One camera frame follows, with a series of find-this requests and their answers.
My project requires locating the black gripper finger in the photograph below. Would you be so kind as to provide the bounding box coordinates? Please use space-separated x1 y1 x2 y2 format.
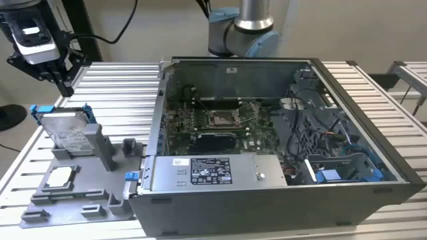
53 48 85 98
5 51 64 84

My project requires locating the hard disk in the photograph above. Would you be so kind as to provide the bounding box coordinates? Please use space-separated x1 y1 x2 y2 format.
28 102 97 155

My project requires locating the grey disk bay cage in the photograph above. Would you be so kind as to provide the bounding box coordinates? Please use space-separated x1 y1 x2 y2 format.
269 67 398 186

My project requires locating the black round stand base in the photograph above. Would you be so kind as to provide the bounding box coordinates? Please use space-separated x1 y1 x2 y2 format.
0 104 28 132

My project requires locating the silver CPU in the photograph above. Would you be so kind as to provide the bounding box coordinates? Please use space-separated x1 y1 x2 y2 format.
44 167 73 187

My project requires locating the grey parts rack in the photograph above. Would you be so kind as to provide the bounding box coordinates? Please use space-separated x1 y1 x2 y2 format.
18 123 149 230

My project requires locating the thin metal locking lever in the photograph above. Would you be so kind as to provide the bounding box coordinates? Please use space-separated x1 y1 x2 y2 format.
194 98 212 113

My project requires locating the black RAM slot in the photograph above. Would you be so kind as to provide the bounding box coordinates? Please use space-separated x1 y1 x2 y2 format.
192 97 244 106

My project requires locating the CPU socket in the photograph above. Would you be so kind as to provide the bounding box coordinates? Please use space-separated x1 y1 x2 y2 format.
208 109 240 127

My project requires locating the expansion slot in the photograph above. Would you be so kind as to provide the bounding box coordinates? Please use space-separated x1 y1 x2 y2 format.
192 126 250 132

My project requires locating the black graphics card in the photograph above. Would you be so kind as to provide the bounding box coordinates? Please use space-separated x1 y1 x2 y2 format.
193 131 238 154

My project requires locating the metal socket cover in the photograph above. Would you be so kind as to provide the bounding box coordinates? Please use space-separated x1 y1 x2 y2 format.
234 103 260 123

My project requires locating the silver power supply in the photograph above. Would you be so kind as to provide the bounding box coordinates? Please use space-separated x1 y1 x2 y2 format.
149 153 289 190

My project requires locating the green motherboard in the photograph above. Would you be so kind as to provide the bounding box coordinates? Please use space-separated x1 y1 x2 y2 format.
162 99 290 158

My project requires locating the black open PC case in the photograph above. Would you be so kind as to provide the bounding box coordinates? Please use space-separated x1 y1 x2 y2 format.
128 56 427 237

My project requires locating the blue carrier in bay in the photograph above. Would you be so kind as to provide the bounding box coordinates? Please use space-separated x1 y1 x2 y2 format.
314 169 344 185

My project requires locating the aluminium slat side table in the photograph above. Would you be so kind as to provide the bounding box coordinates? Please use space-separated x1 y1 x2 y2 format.
386 60 427 101

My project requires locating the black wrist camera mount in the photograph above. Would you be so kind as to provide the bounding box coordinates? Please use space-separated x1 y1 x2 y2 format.
38 0 73 55

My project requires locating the black upright post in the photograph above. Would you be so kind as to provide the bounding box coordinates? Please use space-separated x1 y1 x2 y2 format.
62 0 102 63

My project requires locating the black hanging cable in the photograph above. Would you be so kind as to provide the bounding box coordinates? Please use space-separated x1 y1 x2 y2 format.
70 0 140 45

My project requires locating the thin black floor cable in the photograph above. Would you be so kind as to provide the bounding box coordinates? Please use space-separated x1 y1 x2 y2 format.
0 143 21 153

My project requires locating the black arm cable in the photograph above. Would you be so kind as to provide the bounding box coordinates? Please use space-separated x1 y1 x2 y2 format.
193 0 212 18

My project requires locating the blue wire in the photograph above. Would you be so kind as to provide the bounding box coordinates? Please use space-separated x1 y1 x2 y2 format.
341 142 372 161

